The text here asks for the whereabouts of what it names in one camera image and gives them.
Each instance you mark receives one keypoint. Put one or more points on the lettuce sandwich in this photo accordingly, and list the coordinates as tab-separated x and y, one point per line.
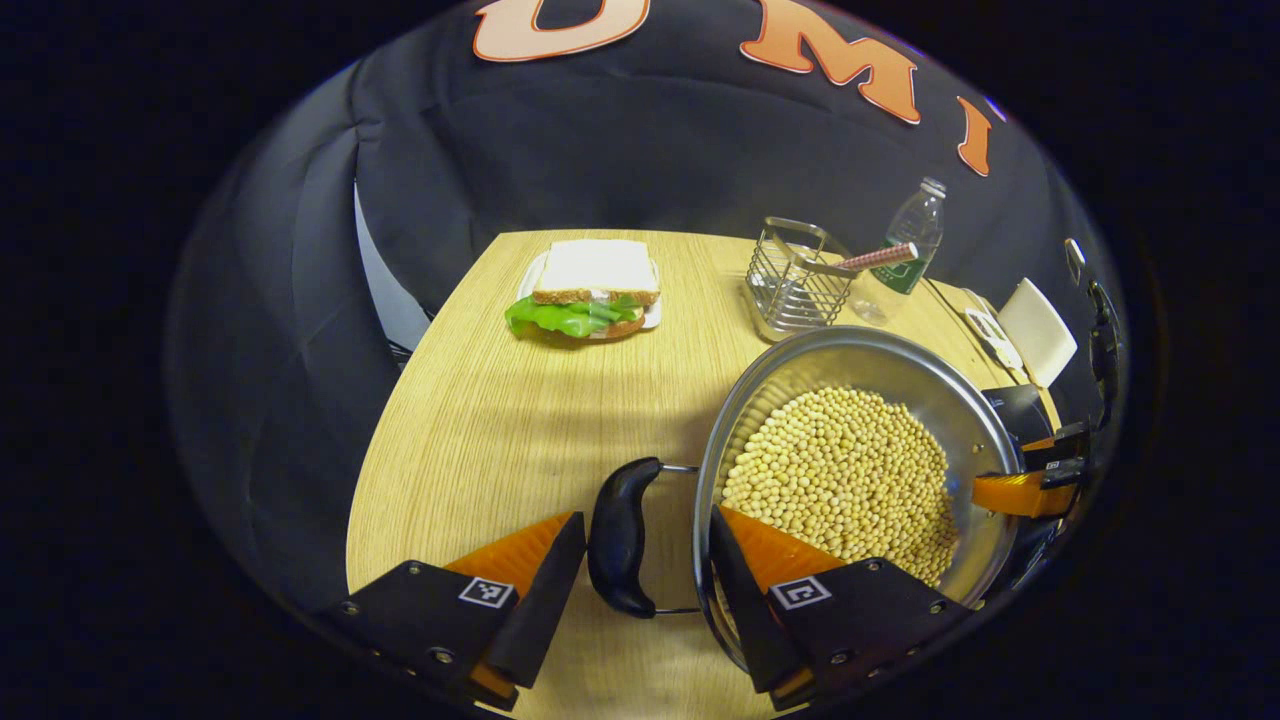
590	290

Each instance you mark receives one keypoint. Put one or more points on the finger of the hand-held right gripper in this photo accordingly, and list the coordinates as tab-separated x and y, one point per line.
1010	493
1038	444

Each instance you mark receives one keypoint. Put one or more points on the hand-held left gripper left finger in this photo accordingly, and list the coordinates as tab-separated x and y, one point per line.
545	600

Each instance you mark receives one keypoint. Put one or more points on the white toaster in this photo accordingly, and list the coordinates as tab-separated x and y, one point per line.
1038	332

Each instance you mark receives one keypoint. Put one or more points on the pile of yellow soybeans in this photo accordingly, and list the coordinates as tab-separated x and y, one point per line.
840	480

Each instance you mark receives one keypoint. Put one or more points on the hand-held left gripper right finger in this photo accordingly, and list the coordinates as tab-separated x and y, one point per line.
745	620

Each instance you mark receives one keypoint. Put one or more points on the clear plastic water bottle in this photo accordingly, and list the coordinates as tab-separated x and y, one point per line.
915	235

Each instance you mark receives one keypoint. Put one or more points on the black induction cooktop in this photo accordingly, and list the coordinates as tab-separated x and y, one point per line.
1020	410

